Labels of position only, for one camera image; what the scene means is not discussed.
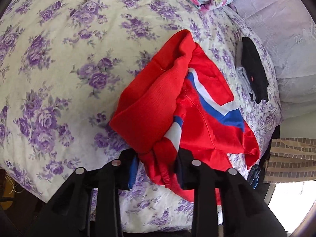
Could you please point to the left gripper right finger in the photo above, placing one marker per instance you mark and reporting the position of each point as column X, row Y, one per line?
column 244, row 212

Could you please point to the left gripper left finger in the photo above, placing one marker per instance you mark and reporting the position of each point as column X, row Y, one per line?
column 87, row 204

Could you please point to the red striped pants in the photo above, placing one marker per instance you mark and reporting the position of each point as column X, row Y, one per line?
column 181, row 100

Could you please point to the blue denim jeans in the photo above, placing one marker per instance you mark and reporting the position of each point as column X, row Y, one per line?
column 254, row 175

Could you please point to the beige checkered cloth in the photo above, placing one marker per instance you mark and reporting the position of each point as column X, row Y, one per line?
column 291, row 160

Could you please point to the folded grey garment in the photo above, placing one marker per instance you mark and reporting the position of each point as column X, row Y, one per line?
column 241, row 71

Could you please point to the folded black garment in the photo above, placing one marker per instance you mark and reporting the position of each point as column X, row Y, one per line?
column 255, row 71

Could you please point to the purple floral bedspread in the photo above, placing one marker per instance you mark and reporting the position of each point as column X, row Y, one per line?
column 64, row 64

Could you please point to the white lace pillow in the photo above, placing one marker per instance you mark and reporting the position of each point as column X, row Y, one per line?
column 287, row 31

